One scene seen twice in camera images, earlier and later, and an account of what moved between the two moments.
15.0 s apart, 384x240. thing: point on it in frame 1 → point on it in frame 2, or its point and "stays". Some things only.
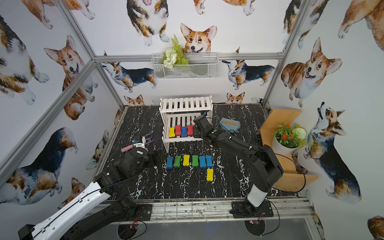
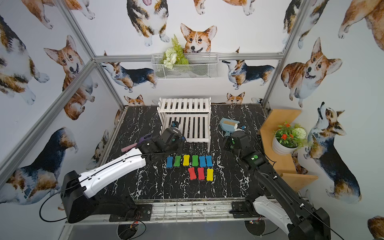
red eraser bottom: [190, 130] → [192, 173]
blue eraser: [209, 161] stays
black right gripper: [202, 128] → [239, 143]
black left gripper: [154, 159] → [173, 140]
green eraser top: [195, 160] stays
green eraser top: [177, 161] stays
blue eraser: [169, 162] stays
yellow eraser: [210, 174] stays
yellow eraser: [186, 160] stays
